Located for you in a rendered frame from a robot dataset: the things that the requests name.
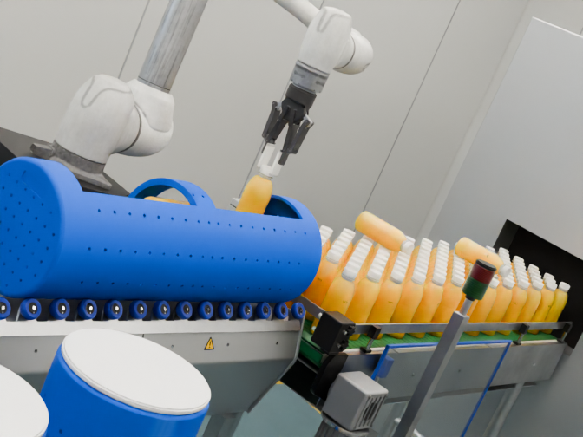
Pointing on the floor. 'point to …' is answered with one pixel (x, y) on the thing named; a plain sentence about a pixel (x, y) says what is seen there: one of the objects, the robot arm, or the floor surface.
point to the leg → (219, 425)
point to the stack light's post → (440, 358)
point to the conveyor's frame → (520, 364)
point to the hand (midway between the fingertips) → (271, 160)
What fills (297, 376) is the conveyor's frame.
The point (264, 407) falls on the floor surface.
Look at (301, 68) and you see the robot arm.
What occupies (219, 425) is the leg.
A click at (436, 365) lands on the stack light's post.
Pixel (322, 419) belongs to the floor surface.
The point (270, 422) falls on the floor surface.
